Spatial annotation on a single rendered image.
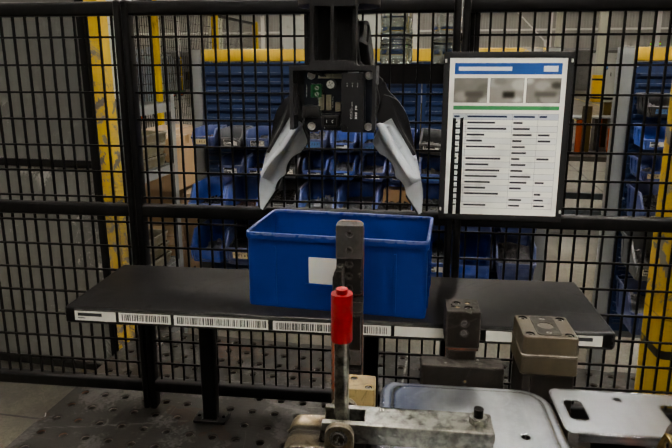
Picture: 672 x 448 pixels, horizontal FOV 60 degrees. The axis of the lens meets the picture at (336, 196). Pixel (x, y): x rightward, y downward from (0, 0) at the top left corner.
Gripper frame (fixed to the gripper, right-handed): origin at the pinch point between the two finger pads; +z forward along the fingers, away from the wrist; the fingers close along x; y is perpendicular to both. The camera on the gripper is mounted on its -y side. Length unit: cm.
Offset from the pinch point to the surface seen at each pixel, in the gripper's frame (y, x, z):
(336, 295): 0.7, -0.3, 8.4
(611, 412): -15.2, 33.0, 29.0
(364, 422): 1.3, 2.7, 21.8
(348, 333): 0.8, 0.9, 12.3
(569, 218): -55, 37, 14
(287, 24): -645, -130, -61
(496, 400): -16.4, 19.0, 29.0
